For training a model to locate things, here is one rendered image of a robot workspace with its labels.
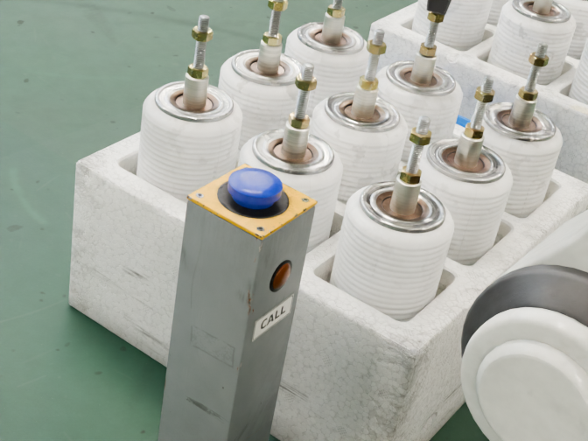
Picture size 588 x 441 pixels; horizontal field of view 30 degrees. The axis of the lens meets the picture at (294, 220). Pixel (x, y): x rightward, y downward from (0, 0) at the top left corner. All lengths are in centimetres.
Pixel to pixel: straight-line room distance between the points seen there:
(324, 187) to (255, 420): 21
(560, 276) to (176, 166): 47
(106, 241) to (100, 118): 45
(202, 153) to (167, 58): 69
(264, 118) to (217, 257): 34
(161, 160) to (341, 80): 26
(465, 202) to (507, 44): 45
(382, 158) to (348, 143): 4
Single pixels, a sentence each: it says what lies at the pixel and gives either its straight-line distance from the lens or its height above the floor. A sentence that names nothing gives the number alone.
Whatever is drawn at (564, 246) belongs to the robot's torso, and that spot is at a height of 40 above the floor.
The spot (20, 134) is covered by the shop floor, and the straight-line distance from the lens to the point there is 148.
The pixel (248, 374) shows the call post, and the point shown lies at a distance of 86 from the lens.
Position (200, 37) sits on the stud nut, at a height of 32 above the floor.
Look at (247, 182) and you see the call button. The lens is 80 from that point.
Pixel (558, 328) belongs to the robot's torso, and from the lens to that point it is 65.
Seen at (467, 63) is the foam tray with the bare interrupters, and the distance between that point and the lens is 143.
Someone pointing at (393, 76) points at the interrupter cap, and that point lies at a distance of 117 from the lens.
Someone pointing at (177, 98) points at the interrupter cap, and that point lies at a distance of 106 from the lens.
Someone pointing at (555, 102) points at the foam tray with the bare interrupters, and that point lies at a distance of 139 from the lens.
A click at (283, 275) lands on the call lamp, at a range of 82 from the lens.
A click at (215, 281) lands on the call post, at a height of 26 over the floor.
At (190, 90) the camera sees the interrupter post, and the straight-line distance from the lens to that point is 104.
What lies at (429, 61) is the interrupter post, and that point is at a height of 28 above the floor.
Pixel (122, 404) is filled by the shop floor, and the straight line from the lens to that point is 108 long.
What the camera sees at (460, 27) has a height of 20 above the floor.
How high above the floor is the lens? 75
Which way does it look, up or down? 33 degrees down
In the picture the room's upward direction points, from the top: 11 degrees clockwise
